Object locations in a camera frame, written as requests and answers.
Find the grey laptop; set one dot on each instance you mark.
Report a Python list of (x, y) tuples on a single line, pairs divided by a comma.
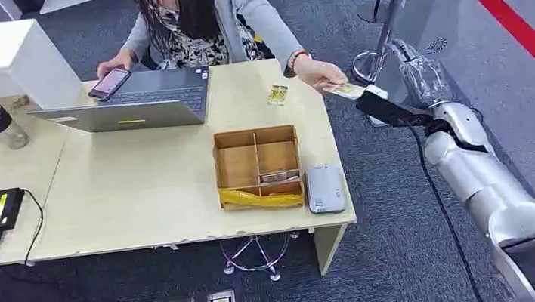
[(151, 102)]

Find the yellow plastic strip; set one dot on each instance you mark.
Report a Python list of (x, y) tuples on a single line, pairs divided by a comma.
[(258, 200)]

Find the pale narrow desk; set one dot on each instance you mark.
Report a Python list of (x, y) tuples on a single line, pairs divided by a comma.
[(2, 165)]

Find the smartphone with pink screen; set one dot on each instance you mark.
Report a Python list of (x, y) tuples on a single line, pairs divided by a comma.
[(109, 83)]

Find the dark right robot hand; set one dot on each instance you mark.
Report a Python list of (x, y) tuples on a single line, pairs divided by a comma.
[(386, 110)]

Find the stack of cards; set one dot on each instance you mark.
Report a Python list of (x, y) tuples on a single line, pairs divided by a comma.
[(278, 176)]

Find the pale printed card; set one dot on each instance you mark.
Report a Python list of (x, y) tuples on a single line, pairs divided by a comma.
[(347, 91)]

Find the pale wide desk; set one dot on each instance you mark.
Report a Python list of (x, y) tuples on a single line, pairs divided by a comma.
[(150, 183)]

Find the black power adapter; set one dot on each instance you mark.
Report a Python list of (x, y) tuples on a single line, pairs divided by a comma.
[(4, 210)]

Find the grey card reader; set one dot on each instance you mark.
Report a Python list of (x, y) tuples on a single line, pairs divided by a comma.
[(325, 189)]

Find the person's right hand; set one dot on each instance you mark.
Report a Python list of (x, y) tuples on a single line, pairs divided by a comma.
[(114, 64)]

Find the grey kiosk stand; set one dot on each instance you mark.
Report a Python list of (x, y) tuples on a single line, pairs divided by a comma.
[(432, 5)]

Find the yellow printed card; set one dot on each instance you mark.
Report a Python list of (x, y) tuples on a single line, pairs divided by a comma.
[(278, 95)]

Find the chrome stanchion pole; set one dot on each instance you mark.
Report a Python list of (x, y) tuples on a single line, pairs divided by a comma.
[(386, 25)]

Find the person's left hand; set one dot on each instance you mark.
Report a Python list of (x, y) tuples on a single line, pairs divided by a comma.
[(319, 74)]

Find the person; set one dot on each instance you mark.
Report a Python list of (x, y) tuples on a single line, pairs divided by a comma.
[(240, 2)]

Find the chrome stool base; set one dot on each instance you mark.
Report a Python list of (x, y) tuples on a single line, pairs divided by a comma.
[(257, 259)]

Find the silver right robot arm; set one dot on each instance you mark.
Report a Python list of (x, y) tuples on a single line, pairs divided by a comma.
[(476, 171)]

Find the wooden box with compartments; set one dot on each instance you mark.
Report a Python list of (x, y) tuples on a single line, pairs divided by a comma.
[(239, 165)]

